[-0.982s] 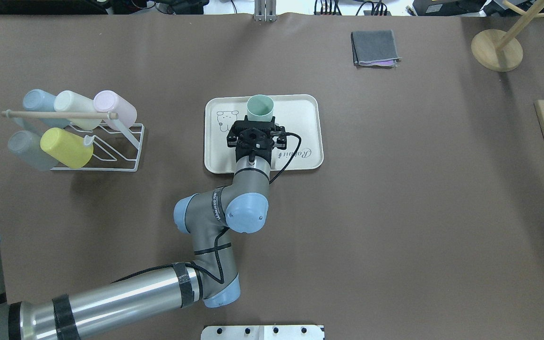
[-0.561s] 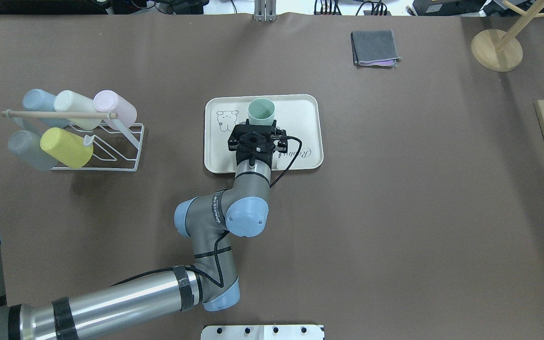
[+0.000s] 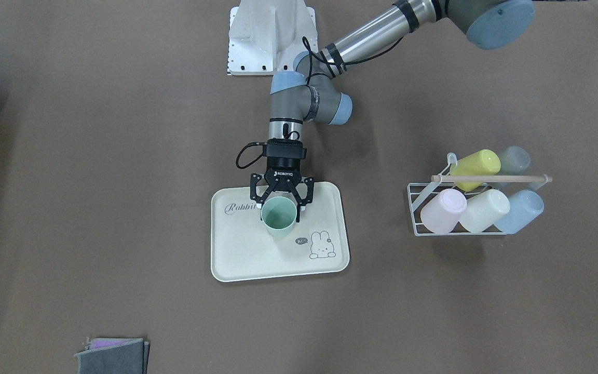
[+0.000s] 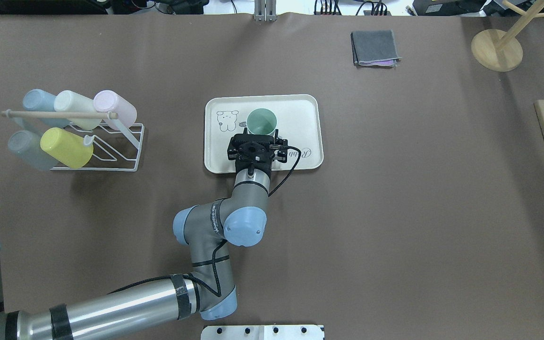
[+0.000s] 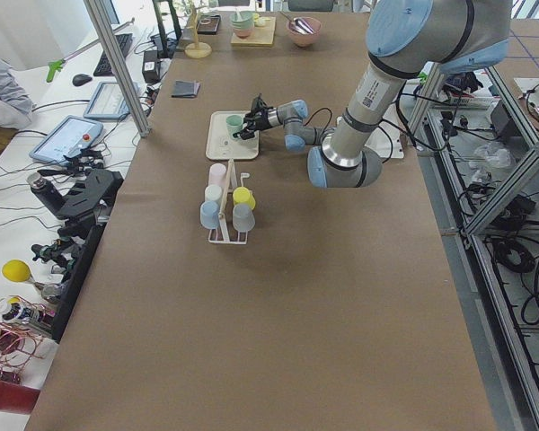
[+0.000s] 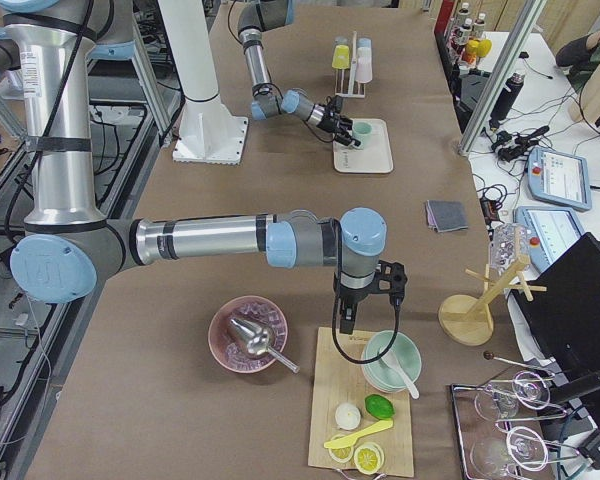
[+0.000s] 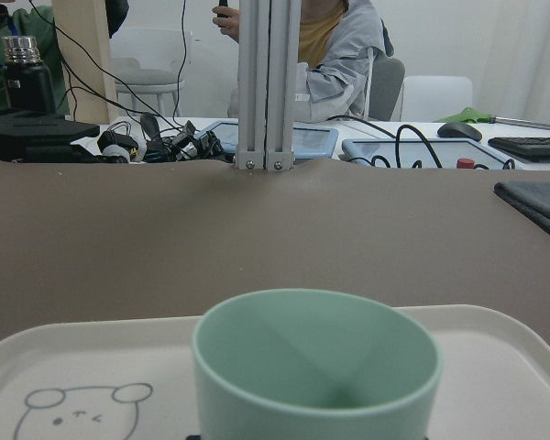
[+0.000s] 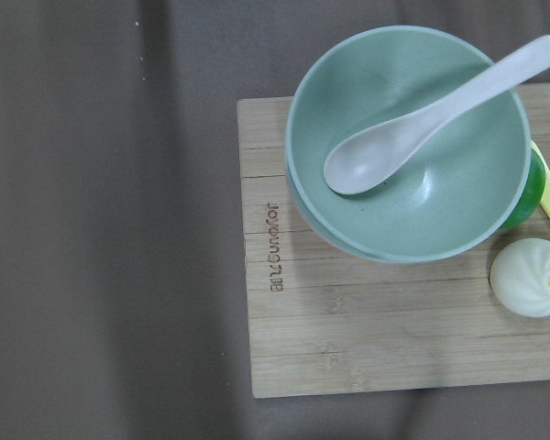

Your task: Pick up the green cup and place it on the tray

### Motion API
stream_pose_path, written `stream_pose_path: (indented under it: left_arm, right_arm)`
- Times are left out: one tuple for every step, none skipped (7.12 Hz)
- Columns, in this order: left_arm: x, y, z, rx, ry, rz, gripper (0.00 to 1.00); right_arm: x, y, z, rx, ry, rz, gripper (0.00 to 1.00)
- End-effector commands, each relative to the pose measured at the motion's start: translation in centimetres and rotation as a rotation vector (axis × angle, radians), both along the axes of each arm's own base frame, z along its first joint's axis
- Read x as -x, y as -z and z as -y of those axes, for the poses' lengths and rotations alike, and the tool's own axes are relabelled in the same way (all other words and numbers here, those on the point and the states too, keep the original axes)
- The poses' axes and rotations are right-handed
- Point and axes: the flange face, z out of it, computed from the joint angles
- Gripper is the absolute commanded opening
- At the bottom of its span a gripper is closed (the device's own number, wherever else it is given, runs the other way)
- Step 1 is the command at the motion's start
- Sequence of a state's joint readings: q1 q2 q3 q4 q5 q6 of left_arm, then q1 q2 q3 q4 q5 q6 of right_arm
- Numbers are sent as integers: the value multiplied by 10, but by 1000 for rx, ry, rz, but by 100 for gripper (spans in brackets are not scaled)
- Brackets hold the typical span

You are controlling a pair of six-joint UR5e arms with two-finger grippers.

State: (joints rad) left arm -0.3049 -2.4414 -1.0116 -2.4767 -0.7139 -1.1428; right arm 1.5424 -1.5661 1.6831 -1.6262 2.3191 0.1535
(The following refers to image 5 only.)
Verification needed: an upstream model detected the green cup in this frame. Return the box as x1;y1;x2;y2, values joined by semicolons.
225;114;243;140

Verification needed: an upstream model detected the stack of bowls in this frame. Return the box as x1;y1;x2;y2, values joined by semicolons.
230;11;254;39

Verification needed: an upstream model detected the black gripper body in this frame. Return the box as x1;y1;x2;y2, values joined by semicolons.
250;108;272;131

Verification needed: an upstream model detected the cream rabbit tray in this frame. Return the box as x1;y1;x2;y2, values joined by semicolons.
205;110;260;161

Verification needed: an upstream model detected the grey cup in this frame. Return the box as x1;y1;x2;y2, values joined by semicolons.
232;203;255;233

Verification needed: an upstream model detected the yellow ball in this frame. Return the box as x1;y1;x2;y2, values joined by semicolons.
2;259;31;283

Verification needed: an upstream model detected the black keyboard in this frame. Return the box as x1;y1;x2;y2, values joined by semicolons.
93;32;135;77

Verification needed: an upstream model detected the person with glasses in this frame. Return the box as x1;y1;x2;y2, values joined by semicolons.
0;58;33;130

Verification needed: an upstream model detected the black computer mouse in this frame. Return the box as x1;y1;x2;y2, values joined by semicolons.
72;74;93;87

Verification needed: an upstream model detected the pink bowl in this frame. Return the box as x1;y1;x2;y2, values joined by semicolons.
287;17;322;47

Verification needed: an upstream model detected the cream cup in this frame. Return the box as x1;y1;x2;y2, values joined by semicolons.
204;184;224;204

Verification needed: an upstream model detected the wooden stand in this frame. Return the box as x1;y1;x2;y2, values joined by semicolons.
184;4;212;59

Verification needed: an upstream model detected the pink cup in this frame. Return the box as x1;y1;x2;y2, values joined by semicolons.
208;163;227;188

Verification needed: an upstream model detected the blue cup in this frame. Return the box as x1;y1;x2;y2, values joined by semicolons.
199;200;219;230

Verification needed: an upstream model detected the wooden cutting board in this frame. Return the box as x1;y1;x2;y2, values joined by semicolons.
231;16;276;47

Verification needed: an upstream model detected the white wire cup rack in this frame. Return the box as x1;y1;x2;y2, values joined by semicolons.
208;159;249;245

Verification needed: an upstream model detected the black device stand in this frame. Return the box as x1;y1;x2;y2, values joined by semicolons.
26;168;125;252

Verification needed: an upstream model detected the yellow cup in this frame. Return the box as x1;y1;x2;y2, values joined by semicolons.
232;186;256;211

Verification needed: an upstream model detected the aluminium frame post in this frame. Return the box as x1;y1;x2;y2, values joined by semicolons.
84;0;150;138

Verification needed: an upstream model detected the red cylinder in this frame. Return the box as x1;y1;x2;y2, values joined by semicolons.
0;381;40;414

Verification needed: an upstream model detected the teach pendant tablet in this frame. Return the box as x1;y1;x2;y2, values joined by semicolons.
29;116;103;165
83;82;129;121

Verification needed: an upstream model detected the metal scoop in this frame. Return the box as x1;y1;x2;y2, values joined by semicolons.
279;11;315;34

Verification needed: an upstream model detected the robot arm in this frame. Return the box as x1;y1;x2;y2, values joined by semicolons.
234;0;512;188

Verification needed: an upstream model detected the grey folded cloth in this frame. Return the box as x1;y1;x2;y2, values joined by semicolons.
171;80;201;99

